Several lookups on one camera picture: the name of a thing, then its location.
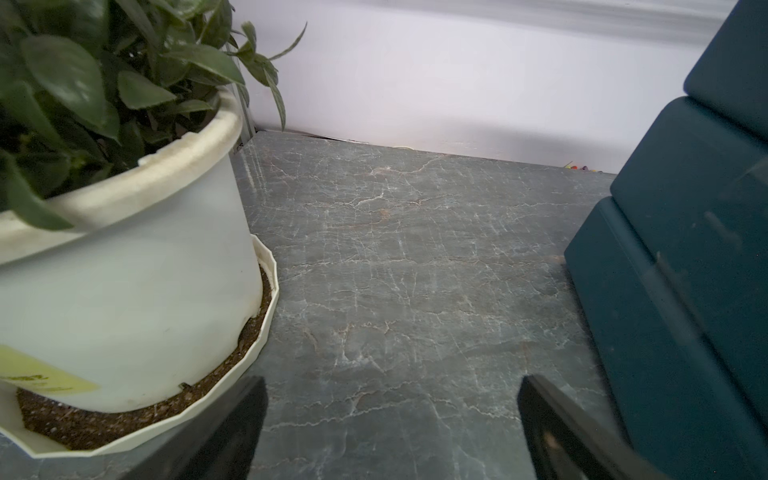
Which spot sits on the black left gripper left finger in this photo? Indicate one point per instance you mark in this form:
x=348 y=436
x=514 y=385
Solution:
x=218 y=444

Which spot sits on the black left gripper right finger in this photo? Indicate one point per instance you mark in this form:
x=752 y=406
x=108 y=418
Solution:
x=564 y=442

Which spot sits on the white flower pot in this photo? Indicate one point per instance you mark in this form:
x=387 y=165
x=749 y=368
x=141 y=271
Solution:
x=148 y=288

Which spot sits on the white pot saucer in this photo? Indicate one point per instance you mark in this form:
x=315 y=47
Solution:
x=44 y=428

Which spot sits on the teal drawer cabinet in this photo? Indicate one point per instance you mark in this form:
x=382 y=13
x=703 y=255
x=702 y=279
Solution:
x=671 y=268

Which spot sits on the green potted plant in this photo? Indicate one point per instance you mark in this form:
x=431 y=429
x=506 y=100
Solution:
x=88 y=88

